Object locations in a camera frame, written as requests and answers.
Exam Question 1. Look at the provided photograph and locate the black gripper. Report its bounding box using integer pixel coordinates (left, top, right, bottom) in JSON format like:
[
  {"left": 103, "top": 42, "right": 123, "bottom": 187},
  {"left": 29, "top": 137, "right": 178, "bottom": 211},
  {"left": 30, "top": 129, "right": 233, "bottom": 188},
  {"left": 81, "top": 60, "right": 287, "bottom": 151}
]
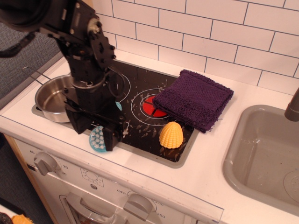
[{"left": 64, "top": 79, "right": 125, "bottom": 152}]

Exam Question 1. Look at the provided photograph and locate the teal brush with white bristles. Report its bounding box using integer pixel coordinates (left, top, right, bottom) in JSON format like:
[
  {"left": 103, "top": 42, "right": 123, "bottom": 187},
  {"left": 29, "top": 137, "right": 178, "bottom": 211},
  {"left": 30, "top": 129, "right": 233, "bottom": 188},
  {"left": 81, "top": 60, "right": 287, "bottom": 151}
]
[{"left": 89, "top": 101, "right": 123, "bottom": 154}]

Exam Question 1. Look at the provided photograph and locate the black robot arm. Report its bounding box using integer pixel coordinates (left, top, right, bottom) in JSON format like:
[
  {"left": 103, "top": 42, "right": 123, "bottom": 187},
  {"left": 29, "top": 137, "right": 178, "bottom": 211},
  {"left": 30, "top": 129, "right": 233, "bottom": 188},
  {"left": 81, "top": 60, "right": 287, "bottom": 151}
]
[{"left": 0, "top": 0, "right": 125, "bottom": 151}]

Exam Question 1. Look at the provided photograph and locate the stainless steel pot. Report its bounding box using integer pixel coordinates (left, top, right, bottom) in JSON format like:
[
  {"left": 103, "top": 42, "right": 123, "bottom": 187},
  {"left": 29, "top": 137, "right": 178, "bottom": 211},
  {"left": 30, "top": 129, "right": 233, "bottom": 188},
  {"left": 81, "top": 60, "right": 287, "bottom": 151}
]
[{"left": 29, "top": 71, "right": 73, "bottom": 123}]

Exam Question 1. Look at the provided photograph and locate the black toy stovetop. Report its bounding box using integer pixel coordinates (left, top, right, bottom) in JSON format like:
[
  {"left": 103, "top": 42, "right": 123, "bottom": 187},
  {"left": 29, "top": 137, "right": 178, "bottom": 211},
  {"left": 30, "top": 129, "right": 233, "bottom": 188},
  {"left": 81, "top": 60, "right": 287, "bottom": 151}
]
[{"left": 31, "top": 53, "right": 199, "bottom": 169}]

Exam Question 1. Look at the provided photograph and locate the grey timer knob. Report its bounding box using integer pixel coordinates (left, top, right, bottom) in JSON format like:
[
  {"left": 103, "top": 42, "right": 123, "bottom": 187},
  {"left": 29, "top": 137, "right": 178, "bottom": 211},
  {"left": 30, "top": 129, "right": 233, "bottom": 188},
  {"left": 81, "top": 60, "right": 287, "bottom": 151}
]
[{"left": 34, "top": 152, "right": 57, "bottom": 176}]

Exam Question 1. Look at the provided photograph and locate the yellow plastic corn piece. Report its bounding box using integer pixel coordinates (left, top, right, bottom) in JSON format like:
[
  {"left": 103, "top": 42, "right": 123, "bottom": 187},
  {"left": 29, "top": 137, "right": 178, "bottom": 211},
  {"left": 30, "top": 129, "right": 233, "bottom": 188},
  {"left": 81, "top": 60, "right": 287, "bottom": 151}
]
[{"left": 159, "top": 122, "right": 184, "bottom": 149}]

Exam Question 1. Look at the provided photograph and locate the grey oven knob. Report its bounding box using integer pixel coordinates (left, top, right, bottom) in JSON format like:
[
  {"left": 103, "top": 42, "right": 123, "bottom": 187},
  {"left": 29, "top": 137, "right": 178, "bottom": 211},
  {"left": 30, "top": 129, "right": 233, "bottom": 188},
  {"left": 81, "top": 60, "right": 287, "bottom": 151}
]
[{"left": 123, "top": 194, "right": 153, "bottom": 221}]

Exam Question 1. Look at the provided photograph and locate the purple folded towel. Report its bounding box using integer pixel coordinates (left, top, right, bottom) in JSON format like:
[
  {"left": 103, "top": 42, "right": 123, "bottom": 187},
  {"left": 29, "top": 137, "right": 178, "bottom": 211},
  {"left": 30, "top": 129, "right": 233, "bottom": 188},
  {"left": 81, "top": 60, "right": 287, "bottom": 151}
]
[{"left": 153, "top": 70, "right": 234, "bottom": 133}]

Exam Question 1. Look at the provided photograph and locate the orange object bottom left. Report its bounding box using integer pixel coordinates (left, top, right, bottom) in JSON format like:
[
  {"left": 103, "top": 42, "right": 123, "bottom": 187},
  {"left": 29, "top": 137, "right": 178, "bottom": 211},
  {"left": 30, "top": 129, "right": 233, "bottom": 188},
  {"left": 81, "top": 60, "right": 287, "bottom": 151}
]
[{"left": 11, "top": 215, "right": 33, "bottom": 224}]

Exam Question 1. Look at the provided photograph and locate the wooden side panel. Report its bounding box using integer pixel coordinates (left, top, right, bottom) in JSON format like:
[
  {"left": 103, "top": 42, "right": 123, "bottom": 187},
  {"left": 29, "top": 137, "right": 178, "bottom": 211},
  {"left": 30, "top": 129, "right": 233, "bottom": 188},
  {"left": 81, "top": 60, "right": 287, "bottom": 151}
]
[{"left": 83, "top": 0, "right": 93, "bottom": 8}]

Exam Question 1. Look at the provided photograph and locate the grey sink basin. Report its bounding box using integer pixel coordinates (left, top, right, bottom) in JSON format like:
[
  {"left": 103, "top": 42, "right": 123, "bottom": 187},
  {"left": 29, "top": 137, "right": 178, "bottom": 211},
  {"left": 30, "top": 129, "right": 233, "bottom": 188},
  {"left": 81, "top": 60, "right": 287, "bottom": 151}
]
[{"left": 223, "top": 105, "right": 299, "bottom": 216}]

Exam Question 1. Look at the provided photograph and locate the grey faucet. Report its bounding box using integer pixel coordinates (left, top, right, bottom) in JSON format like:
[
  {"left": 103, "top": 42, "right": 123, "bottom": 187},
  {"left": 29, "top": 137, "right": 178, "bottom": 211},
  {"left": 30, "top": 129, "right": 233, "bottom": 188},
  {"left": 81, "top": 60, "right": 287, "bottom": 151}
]
[{"left": 284, "top": 88, "right": 299, "bottom": 122}]

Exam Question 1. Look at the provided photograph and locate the grey oven door handle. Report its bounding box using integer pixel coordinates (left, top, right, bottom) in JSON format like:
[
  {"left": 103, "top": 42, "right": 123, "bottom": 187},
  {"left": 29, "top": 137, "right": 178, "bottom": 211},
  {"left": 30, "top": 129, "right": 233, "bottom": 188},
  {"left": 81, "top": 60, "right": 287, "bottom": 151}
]
[{"left": 65, "top": 193, "right": 128, "bottom": 224}]

